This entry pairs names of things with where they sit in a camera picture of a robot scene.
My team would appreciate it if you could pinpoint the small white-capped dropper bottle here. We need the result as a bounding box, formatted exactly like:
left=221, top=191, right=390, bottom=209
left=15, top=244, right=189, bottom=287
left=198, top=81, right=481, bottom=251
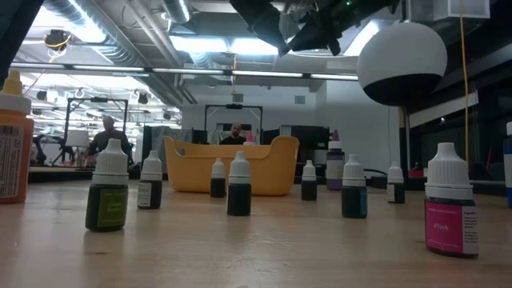
left=386, top=161, right=406, bottom=205
left=301, top=159, right=318, bottom=202
left=226, top=150, right=252, bottom=217
left=137, top=150, right=163, bottom=210
left=210, top=157, right=226, bottom=198

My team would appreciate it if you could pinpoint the small blue-label dropper bottle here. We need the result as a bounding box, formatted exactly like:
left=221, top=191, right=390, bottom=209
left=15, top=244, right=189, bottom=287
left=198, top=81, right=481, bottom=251
left=341, top=154, right=368, bottom=219

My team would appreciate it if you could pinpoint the black cabinet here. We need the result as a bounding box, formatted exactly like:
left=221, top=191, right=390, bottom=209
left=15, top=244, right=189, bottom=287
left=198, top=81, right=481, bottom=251
left=262, top=124, right=331, bottom=177

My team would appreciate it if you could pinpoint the black aluminium table frame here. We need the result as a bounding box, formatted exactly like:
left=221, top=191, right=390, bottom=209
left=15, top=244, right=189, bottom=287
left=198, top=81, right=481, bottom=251
left=27, top=166, right=512, bottom=198

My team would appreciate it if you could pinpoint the silver ventilation duct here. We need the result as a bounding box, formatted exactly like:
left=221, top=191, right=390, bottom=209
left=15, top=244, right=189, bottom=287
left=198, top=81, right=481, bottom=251
left=39, top=0, right=193, bottom=105

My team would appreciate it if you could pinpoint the white lampshade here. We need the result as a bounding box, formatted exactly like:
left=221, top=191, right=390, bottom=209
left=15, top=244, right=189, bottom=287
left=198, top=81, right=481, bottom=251
left=65, top=129, right=91, bottom=148

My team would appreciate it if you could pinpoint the black hanging cable reel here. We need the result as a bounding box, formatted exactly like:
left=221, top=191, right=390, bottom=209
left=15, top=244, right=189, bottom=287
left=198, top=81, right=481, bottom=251
left=42, top=28, right=74, bottom=52

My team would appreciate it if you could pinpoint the small pink-label dropper bottle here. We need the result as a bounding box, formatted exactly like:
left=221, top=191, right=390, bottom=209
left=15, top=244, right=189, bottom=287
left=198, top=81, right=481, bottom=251
left=424, top=142, right=479, bottom=258

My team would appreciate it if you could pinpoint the grey fabric partition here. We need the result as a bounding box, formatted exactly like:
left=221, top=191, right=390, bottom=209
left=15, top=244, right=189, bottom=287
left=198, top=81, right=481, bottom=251
left=142, top=125, right=193, bottom=174

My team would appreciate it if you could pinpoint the yellow-capped food coloring bottle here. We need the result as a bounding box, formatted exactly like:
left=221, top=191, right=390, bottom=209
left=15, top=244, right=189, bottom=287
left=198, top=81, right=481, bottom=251
left=0, top=70, right=35, bottom=205

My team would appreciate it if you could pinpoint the long ceiling light strip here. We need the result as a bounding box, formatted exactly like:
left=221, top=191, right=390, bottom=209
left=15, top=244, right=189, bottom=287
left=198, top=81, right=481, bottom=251
left=8, top=62, right=360, bottom=82

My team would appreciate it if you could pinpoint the purple food coloring bottle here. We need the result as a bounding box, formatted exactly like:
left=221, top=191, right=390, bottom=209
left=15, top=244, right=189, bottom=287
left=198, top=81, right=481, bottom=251
left=326, top=129, right=346, bottom=191

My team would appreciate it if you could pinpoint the person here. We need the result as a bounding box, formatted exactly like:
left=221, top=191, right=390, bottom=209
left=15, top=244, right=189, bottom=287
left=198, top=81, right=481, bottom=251
left=218, top=122, right=248, bottom=146
left=86, top=115, right=134, bottom=167

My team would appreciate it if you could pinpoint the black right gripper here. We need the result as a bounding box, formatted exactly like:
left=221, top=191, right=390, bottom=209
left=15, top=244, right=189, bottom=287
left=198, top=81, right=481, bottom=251
left=230, top=0, right=354, bottom=57

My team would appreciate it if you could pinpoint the small green-label dropper bottle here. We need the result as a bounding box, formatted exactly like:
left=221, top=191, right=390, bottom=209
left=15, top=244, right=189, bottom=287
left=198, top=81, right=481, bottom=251
left=85, top=138, right=130, bottom=233

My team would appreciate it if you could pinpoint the yellow plastic basket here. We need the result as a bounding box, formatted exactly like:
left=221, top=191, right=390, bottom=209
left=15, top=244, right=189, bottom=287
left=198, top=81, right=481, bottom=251
left=163, top=134, right=300, bottom=197

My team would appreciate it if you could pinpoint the white ceiling unit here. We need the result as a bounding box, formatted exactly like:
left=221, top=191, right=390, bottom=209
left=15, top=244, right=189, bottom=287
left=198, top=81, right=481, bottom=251
left=408, top=0, right=491, bottom=22

